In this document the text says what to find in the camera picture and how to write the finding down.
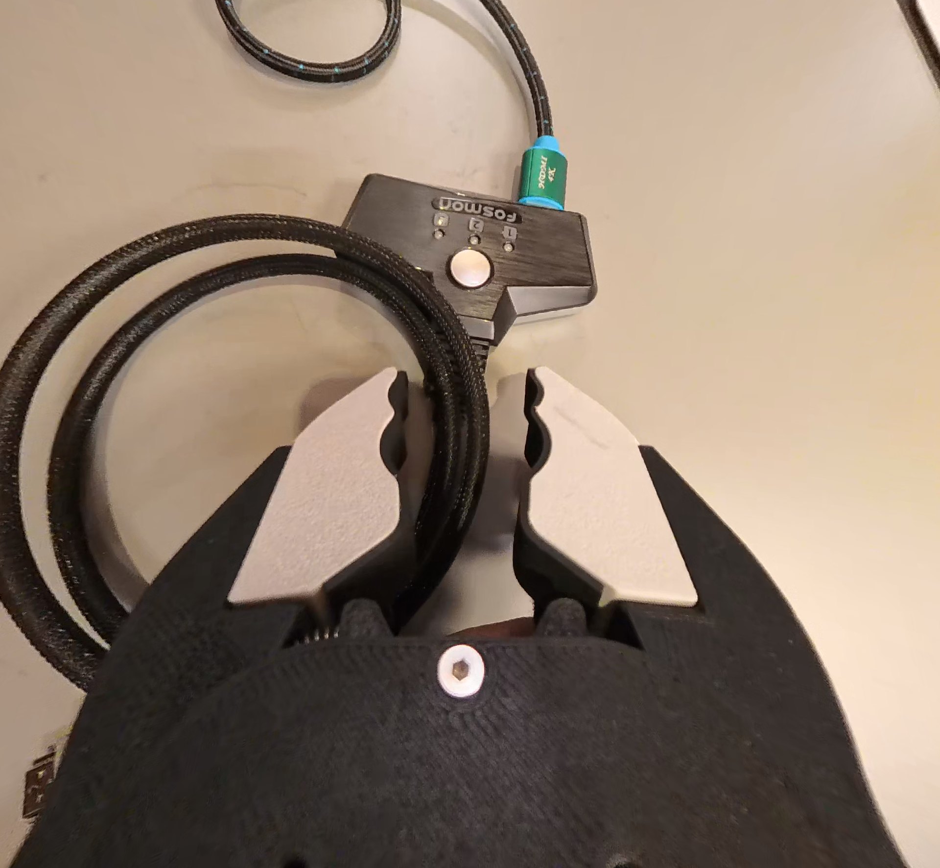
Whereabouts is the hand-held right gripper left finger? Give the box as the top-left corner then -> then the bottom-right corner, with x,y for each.
226,367 -> 412,630

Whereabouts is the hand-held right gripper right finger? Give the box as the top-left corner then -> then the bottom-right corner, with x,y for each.
513,366 -> 700,625

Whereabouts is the thick black braided cable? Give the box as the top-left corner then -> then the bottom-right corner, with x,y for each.
0,216 -> 492,825

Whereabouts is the black video switch box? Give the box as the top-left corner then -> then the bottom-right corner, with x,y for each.
339,174 -> 599,362

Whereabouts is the white object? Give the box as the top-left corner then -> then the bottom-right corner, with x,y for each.
914,0 -> 940,94

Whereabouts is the braided cable with green plug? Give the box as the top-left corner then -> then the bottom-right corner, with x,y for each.
213,0 -> 570,211

